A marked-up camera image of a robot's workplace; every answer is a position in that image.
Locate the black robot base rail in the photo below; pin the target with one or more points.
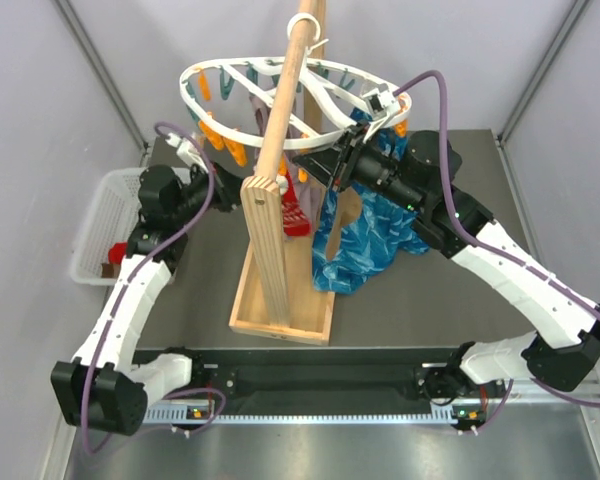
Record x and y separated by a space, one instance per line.
333 380

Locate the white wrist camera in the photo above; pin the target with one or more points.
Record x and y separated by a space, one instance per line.
382 106
185 150

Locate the white perforated plastic basket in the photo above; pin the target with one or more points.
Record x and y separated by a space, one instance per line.
105 220

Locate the mauve cloth on hanger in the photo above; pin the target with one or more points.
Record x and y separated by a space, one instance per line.
309 196

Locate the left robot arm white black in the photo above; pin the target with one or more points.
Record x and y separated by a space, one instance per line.
99 387

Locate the brown sock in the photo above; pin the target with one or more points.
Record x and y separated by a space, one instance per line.
348 210
109 271

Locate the blue patterned cloth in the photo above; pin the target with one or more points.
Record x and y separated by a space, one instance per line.
368 245

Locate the red santa christmas sock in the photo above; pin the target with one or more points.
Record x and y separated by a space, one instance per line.
295 221

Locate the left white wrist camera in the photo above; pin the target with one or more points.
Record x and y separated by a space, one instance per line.
185 150

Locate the wooden drying rack stand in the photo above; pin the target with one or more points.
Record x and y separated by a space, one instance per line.
275 296

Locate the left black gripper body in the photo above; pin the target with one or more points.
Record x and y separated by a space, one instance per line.
223 198

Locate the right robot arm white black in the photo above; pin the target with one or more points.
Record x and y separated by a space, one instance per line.
564 345

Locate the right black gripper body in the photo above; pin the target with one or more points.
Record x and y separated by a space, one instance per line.
344 171

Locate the white oval clip hanger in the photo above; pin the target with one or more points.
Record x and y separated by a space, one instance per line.
274 81

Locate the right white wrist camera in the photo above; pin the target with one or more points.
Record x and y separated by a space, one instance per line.
382 106

